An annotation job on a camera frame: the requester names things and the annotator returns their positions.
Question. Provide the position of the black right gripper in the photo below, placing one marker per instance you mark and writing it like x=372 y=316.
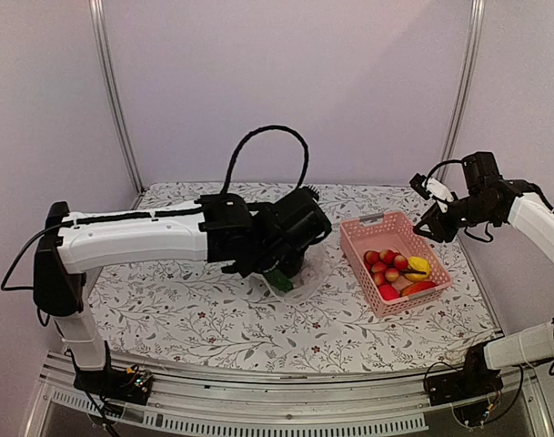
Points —
x=442 y=231

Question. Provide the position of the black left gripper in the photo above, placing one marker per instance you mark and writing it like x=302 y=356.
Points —
x=288 y=265

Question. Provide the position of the clear zip top bag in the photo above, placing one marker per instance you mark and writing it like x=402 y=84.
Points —
x=318 y=264

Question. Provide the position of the yellow lemon toy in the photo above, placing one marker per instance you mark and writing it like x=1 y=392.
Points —
x=419 y=269

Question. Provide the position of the red strawberry toy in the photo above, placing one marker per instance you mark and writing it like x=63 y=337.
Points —
x=388 y=292

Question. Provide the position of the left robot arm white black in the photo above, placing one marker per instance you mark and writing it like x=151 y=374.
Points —
x=213 y=228

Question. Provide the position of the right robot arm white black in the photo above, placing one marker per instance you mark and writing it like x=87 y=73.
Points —
x=493 y=201

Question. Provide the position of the pink perforated plastic basket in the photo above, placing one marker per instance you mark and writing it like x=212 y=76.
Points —
x=390 y=230

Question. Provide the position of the red yellow apple toy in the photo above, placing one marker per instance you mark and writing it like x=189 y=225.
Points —
x=387 y=256

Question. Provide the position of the small red peach toy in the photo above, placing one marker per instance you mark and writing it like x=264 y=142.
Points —
x=392 y=275

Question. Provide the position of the orange red mango toy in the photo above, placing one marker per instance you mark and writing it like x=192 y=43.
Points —
x=417 y=287

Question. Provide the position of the red yellow peach toy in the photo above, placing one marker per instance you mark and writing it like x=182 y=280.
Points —
x=371 y=257

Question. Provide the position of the floral patterned tablecloth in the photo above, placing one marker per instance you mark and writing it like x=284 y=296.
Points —
x=193 y=313

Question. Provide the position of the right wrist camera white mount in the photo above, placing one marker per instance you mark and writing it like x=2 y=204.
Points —
x=430 y=188

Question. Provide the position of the right aluminium frame post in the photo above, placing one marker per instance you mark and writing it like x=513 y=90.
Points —
x=477 y=11

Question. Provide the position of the aluminium frame post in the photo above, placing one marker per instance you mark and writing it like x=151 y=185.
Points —
x=98 y=21
x=477 y=11

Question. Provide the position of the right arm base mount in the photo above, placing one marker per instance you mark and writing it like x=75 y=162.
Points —
x=444 y=384

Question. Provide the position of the front aluminium rail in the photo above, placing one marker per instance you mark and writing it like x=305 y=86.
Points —
x=191 y=400

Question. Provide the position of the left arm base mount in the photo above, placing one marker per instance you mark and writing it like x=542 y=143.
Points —
x=132 y=385

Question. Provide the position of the left aluminium frame post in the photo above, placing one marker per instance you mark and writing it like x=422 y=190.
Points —
x=98 y=21

